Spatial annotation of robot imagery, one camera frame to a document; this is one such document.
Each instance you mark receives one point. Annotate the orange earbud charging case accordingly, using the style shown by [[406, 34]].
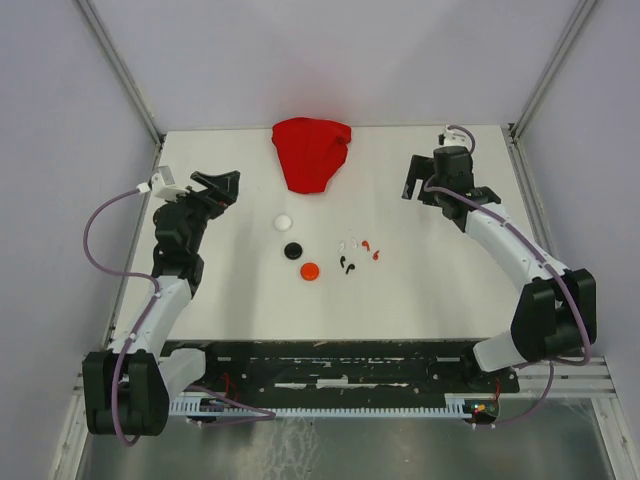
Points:
[[309, 271]]

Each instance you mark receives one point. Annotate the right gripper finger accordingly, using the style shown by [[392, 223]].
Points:
[[409, 186], [421, 168]]

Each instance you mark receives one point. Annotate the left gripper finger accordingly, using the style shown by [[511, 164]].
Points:
[[228, 185], [208, 182]]

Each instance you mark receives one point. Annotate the aluminium front rail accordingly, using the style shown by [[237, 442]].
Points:
[[566, 381]]

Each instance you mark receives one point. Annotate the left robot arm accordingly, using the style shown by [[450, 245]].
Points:
[[129, 386]]

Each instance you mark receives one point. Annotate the black earbud charging case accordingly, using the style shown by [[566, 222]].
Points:
[[293, 250]]

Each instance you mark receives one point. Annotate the aluminium frame post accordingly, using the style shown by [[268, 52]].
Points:
[[568, 38], [91, 17]]

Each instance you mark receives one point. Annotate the white earbud charging case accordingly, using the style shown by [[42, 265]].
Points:
[[282, 223]]

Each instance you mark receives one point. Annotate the red cloth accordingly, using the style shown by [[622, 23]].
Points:
[[310, 152]]

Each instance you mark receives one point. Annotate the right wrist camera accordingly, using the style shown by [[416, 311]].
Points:
[[453, 137]]

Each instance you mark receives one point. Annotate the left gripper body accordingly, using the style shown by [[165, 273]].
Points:
[[198, 209]]

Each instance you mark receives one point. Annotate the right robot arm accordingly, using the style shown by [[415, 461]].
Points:
[[556, 311]]

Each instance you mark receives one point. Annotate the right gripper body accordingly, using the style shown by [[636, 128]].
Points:
[[429, 197]]

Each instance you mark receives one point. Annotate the left aluminium frame post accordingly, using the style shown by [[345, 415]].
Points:
[[91, 17]]

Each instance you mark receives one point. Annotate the right aluminium frame post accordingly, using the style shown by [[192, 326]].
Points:
[[568, 38]]

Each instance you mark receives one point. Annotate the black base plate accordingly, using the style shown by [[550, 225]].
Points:
[[344, 374]]

